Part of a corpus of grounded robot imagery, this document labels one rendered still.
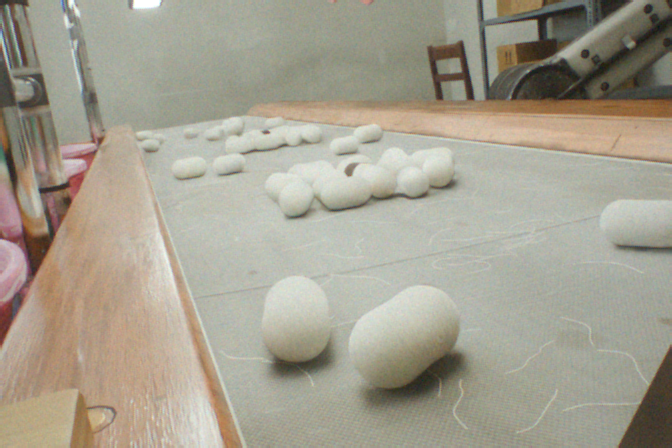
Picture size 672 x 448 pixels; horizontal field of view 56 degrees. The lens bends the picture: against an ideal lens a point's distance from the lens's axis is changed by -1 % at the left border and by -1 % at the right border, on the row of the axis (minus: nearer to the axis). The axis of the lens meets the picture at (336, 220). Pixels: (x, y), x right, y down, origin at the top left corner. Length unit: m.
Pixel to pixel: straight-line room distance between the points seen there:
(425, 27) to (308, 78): 1.07
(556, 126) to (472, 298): 0.33
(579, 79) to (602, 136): 0.55
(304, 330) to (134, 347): 0.05
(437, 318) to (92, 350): 0.09
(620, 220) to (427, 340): 0.12
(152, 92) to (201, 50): 0.50
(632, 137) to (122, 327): 0.38
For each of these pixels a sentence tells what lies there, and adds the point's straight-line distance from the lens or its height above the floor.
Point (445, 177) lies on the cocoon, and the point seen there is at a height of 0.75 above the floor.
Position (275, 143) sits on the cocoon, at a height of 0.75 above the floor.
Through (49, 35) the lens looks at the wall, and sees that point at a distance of 5.28.
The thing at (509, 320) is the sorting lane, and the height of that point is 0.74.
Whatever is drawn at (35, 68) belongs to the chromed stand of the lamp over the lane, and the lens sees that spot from 0.50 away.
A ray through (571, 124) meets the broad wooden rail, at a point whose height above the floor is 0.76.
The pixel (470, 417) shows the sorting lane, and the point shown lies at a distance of 0.16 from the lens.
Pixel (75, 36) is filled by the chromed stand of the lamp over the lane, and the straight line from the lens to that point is 1.32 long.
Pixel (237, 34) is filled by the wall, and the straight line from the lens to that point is 5.20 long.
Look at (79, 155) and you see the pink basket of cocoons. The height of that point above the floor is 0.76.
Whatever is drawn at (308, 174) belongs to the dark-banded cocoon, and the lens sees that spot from 0.45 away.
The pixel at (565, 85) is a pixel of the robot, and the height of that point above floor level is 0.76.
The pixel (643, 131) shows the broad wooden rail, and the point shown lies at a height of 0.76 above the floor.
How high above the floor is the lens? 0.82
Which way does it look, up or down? 13 degrees down
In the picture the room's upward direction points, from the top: 8 degrees counter-clockwise
